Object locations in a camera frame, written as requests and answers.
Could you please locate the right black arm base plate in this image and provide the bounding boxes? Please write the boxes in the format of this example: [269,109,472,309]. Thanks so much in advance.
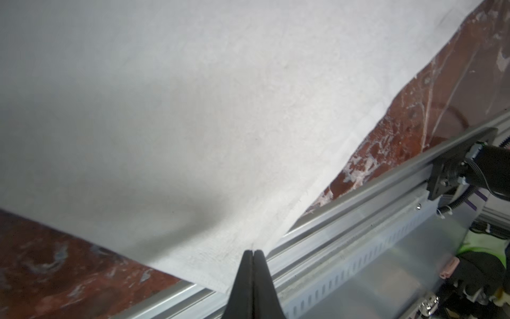
[427,128,498,201]

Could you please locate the white towel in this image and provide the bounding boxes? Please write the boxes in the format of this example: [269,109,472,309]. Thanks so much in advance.
[1,1,479,293]

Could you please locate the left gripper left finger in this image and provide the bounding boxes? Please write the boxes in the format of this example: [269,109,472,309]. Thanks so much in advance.
[222,251,254,319]

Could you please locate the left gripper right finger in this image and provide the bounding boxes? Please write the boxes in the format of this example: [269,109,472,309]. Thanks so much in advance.
[253,250,286,319]

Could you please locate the aluminium front rail frame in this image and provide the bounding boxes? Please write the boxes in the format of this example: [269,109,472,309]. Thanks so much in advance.
[111,111,510,319]

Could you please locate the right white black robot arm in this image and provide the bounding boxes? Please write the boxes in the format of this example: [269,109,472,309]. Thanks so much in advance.
[464,143,509,202]

